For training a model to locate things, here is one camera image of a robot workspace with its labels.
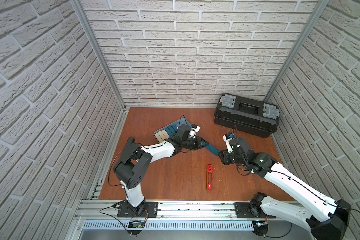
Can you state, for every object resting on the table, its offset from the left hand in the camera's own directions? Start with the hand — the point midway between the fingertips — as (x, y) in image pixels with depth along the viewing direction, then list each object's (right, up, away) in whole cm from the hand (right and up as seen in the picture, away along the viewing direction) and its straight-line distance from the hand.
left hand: (210, 143), depth 83 cm
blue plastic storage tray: (-28, +5, +17) cm, 33 cm away
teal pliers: (+1, -3, +1) cm, 3 cm away
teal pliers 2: (-26, +6, +18) cm, 32 cm away
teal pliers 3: (-22, +9, +22) cm, 32 cm away
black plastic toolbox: (+25, +16, +11) cm, 32 cm away
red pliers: (0, -16, +3) cm, 17 cm away
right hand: (+6, -4, -6) cm, 9 cm away
